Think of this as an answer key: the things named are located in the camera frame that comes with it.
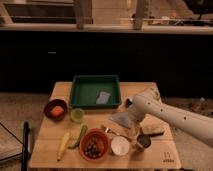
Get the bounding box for orange fruit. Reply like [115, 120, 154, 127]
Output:
[51, 106, 64, 117]

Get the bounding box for grey towel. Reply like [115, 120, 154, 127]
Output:
[110, 112, 132, 129]

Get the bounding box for metal fork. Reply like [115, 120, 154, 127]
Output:
[101, 125, 132, 142]

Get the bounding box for yellow corn cob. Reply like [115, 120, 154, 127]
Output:
[57, 132, 71, 161]

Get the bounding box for green plastic cup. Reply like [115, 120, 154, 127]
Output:
[70, 108, 84, 124]

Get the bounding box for white handled brush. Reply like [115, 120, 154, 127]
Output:
[125, 98, 133, 108]

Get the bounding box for white cup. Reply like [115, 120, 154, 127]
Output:
[111, 136, 130, 156]

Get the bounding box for orange bowl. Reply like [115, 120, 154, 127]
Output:
[79, 128, 110, 162]

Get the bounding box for grey label in tray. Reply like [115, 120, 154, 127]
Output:
[96, 91, 110, 104]

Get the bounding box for green cucumber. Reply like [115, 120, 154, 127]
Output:
[68, 125, 88, 149]

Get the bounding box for black stand post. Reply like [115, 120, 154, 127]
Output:
[21, 122, 30, 171]

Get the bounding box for green plastic tray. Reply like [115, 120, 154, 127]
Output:
[70, 75, 121, 109]

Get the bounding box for dark red bowl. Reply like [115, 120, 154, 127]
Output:
[44, 99, 67, 121]

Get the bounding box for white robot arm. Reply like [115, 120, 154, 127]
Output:
[129, 88, 213, 148]

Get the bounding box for dark grapes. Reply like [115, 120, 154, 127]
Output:
[84, 139, 101, 158]

